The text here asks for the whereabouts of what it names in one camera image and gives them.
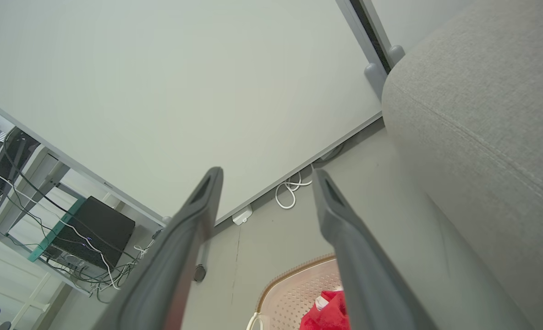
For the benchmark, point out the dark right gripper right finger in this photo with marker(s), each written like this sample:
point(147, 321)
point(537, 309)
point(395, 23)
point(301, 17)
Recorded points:
point(367, 275)

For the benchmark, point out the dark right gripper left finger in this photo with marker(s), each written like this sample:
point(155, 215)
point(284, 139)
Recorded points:
point(170, 266)

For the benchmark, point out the red shirt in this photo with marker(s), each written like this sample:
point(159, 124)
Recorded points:
point(328, 314)

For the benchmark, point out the grey fabric sofa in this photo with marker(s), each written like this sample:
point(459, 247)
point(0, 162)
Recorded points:
point(482, 114)

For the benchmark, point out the grey caster wheel leg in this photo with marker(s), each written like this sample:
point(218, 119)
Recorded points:
point(200, 273)

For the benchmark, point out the beige perforated laundry basket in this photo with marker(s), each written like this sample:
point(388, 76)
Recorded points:
point(294, 293)

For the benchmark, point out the black computer box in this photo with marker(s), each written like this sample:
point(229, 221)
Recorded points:
point(97, 229)

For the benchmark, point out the black monitor on desk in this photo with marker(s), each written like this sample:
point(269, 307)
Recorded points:
point(14, 156)

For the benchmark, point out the grey partition frame post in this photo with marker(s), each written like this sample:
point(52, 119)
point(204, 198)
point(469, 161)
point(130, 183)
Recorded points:
point(374, 68)

